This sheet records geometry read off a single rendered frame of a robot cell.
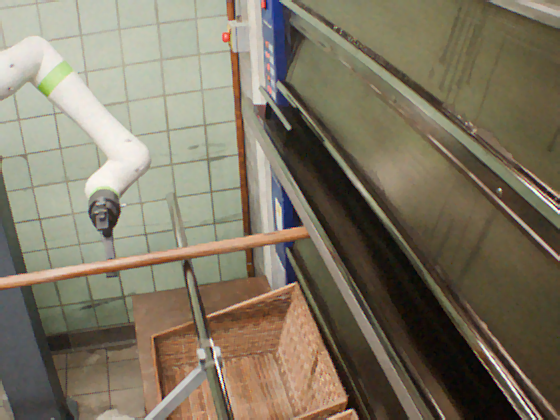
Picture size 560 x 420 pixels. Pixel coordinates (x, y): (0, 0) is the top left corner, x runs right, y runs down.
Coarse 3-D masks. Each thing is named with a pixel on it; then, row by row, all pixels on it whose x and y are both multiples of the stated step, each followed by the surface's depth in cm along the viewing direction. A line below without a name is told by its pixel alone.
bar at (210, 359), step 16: (176, 208) 189; (176, 224) 181; (176, 240) 175; (192, 272) 161; (192, 288) 155; (192, 304) 150; (208, 336) 140; (208, 352) 135; (208, 368) 131; (192, 384) 137; (224, 384) 127; (176, 400) 138; (224, 400) 122; (160, 416) 139; (224, 416) 118
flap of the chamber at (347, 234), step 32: (256, 128) 171; (320, 160) 157; (288, 192) 143; (320, 192) 141; (352, 192) 143; (352, 224) 130; (352, 256) 119; (384, 256) 120; (384, 288) 111; (416, 288) 112; (416, 320) 103; (448, 320) 104; (384, 352) 95; (416, 352) 96; (448, 352) 96; (448, 384) 90; (480, 384) 90; (416, 416) 84; (448, 416) 84; (480, 416) 84; (512, 416) 85
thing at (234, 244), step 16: (224, 240) 166; (240, 240) 166; (256, 240) 166; (272, 240) 167; (288, 240) 168; (144, 256) 162; (160, 256) 162; (176, 256) 163; (192, 256) 164; (48, 272) 157; (64, 272) 158; (80, 272) 158; (96, 272) 160; (0, 288) 155
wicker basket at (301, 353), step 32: (288, 288) 212; (192, 320) 211; (224, 320) 213; (256, 320) 215; (288, 320) 214; (160, 352) 214; (192, 352) 216; (256, 352) 221; (288, 352) 212; (320, 352) 185; (160, 384) 192; (256, 384) 210; (288, 384) 208; (320, 384) 182; (192, 416) 198; (256, 416) 197; (320, 416) 166
